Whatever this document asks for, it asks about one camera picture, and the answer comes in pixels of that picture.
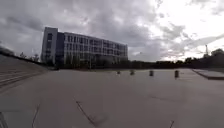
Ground grey paved plaza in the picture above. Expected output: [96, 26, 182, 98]
[0, 68, 224, 128]

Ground row of dark trees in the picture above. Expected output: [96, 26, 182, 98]
[127, 48, 224, 70]

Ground grey multi-storey building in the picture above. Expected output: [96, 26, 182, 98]
[40, 26, 129, 69]

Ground low raised paved platform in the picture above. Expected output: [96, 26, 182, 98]
[191, 68, 224, 81]

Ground grey stone steps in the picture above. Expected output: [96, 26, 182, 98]
[0, 54, 50, 88]

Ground distant thin mast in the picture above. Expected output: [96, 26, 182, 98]
[204, 44, 210, 57]

